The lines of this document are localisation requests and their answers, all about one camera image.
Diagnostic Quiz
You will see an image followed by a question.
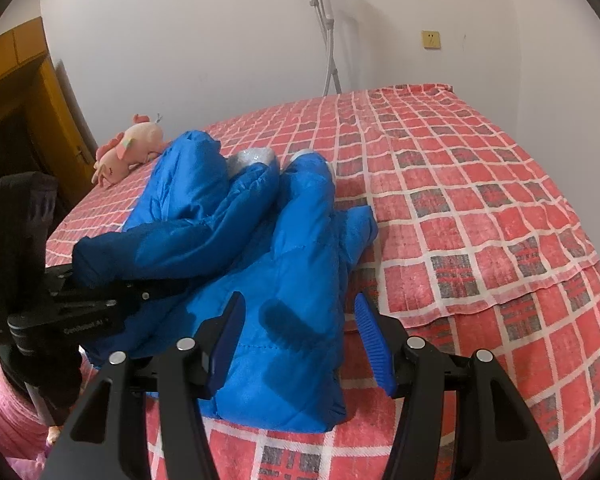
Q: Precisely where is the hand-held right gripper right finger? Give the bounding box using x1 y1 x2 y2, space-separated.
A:
353 292 564 480

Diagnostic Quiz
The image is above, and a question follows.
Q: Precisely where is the blue padded jacket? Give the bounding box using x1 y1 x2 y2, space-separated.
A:
72 130 380 434

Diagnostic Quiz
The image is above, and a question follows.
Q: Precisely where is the red checked bed sheet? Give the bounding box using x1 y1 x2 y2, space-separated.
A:
42 82 600 480

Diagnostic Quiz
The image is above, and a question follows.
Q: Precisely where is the grey crutch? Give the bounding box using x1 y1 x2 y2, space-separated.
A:
295 0 344 96

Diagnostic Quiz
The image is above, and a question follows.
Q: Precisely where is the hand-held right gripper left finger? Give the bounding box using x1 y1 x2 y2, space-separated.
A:
45 291 247 480

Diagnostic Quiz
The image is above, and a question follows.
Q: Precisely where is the pink plush toy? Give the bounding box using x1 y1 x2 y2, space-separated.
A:
92 114 171 190

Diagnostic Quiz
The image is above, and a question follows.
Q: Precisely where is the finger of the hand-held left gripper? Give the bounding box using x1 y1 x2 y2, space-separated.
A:
74 278 192 312

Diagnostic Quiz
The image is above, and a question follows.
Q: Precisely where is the person's left forearm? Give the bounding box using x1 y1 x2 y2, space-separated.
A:
0 350 99 480

